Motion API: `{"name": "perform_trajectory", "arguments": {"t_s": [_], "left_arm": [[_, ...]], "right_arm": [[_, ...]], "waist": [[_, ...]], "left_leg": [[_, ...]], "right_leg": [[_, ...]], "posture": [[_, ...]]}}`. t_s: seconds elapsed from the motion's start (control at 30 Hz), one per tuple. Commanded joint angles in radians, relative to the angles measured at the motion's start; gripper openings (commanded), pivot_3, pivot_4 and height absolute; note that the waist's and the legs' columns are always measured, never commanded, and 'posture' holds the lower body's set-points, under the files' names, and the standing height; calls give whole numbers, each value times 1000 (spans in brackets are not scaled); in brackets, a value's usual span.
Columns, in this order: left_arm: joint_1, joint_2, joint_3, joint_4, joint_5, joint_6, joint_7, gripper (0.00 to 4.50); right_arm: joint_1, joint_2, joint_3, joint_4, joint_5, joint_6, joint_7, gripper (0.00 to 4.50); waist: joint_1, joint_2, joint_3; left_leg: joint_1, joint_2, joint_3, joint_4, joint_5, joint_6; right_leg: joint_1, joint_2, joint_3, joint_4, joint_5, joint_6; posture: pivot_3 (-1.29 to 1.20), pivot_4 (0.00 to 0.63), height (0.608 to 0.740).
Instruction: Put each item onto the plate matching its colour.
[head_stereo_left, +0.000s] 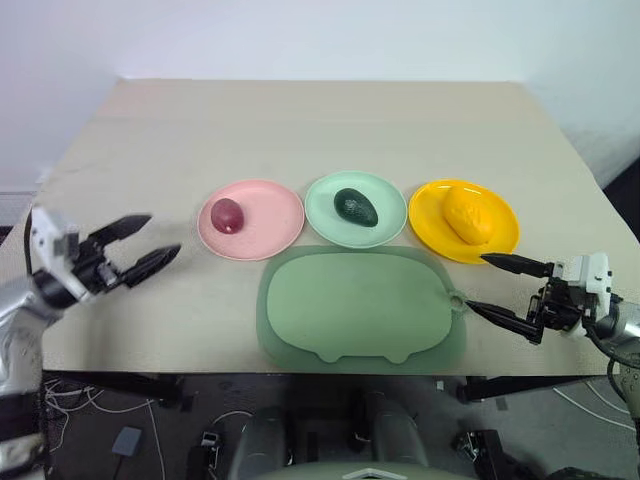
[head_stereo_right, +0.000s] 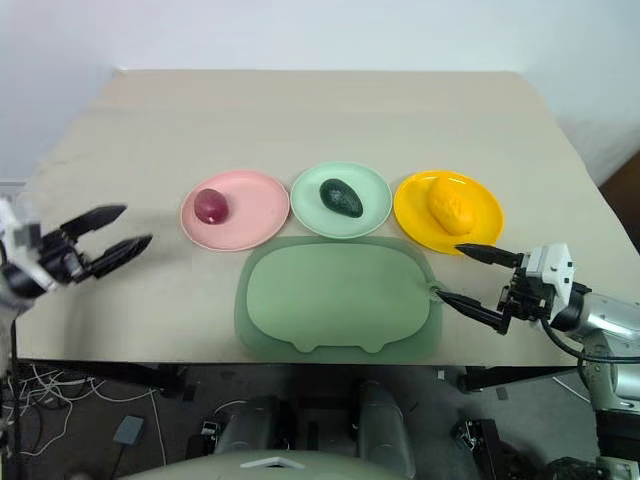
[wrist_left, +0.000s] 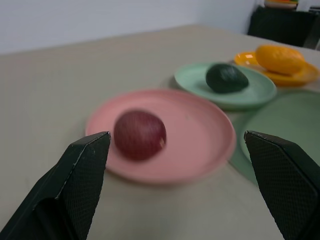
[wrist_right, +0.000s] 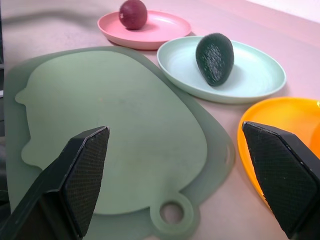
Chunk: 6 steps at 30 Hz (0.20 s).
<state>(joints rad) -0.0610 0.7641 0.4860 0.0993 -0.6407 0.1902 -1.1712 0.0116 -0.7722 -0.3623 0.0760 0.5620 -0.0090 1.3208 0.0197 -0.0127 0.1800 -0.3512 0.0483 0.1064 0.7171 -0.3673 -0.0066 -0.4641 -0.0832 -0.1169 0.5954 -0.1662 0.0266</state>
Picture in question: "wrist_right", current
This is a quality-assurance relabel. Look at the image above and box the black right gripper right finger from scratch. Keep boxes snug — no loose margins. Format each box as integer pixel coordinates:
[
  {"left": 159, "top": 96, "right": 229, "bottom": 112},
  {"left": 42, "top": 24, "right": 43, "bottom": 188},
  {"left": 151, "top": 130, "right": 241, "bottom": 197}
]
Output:
[{"left": 241, "top": 120, "right": 320, "bottom": 240}]

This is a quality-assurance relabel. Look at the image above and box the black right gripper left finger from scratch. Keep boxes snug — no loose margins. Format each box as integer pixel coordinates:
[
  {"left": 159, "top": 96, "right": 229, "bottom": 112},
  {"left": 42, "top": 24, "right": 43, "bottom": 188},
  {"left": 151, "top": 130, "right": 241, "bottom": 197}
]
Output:
[{"left": 0, "top": 125, "right": 111, "bottom": 240}]

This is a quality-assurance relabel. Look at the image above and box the orange plate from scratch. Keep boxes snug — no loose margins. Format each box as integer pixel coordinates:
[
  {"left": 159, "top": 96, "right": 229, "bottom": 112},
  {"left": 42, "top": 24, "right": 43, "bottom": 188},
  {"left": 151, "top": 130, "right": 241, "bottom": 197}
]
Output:
[{"left": 236, "top": 96, "right": 320, "bottom": 210}]

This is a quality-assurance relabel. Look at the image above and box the light green plate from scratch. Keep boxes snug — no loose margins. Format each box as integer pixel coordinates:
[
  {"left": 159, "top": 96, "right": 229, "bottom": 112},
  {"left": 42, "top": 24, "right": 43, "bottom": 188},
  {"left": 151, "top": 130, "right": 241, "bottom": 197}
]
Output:
[{"left": 156, "top": 35, "right": 287, "bottom": 105}]

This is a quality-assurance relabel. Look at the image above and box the pink plate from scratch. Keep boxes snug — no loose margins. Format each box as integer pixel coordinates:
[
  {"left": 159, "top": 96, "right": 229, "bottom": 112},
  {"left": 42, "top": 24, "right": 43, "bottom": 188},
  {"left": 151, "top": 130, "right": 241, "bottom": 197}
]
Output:
[{"left": 97, "top": 9, "right": 193, "bottom": 51}]

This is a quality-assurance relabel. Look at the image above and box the green cutting board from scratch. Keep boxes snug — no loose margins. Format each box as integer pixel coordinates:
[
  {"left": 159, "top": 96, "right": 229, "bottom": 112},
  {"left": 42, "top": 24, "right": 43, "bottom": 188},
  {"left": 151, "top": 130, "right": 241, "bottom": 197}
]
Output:
[{"left": 3, "top": 45, "right": 236, "bottom": 238}]

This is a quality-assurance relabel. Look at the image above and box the dark green avocado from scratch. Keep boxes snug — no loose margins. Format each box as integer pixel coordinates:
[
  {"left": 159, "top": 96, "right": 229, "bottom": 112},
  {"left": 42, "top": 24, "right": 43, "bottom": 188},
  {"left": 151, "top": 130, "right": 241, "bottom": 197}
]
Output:
[{"left": 195, "top": 32, "right": 235, "bottom": 87}]

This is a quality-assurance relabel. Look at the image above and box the dark red round fruit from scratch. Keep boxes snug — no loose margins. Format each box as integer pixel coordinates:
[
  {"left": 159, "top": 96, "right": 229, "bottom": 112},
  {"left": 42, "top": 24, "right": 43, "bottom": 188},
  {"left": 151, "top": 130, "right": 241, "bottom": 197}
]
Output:
[{"left": 118, "top": 0, "right": 148, "bottom": 31}]

